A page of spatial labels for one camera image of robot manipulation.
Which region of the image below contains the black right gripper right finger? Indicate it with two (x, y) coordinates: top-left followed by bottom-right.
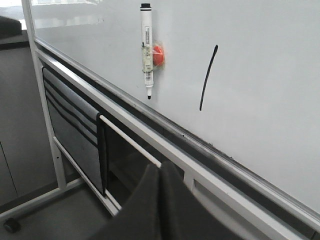
(158, 161), (240, 240)

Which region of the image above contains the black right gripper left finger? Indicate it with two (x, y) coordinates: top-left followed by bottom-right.
(90, 163), (161, 240)

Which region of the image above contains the red round magnet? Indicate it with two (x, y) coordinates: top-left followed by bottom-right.
(152, 43), (165, 71)

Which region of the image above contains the white whiteboard marker pen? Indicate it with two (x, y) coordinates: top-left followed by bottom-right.
(140, 3), (154, 100)

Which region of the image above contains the white metal whiteboard stand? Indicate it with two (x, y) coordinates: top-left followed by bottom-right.
(0, 37), (320, 240)

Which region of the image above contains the large white whiteboard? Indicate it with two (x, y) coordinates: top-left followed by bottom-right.
(23, 0), (320, 230)

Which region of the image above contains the grey fabric pocket organizer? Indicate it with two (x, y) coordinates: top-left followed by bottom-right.
(42, 67), (108, 196)

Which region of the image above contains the black caster wheel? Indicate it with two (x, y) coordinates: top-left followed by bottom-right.
(3, 218), (21, 234)

